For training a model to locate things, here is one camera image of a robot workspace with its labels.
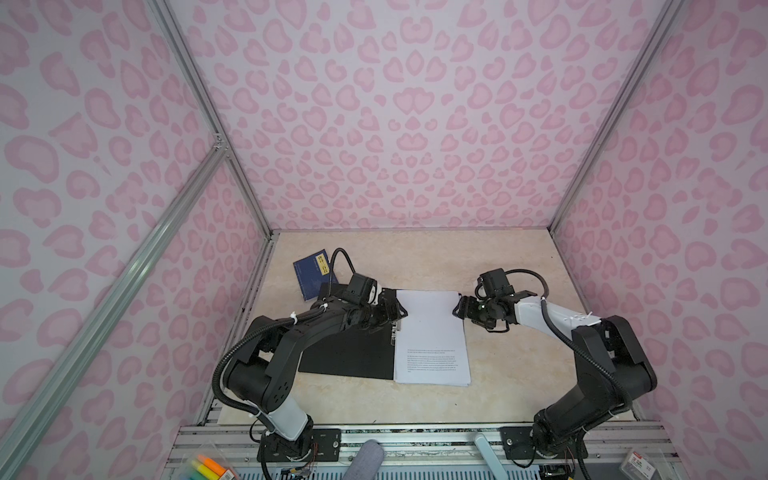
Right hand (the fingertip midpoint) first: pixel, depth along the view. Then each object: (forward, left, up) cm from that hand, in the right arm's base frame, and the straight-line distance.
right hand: (462, 311), depth 92 cm
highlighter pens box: (-41, +65, -2) cm, 77 cm away
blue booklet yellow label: (+17, +51, -4) cm, 53 cm away
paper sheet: (-10, +10, -4) cm, 14 cm away
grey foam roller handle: (-39, +26, -1) cm, 47 cm away
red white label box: (-38, -36, -2) cm, 52 cm away
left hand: (-2, +19, +2) cm, 19 cm away
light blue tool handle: (-37, -2, -1) cm, 37 cm away
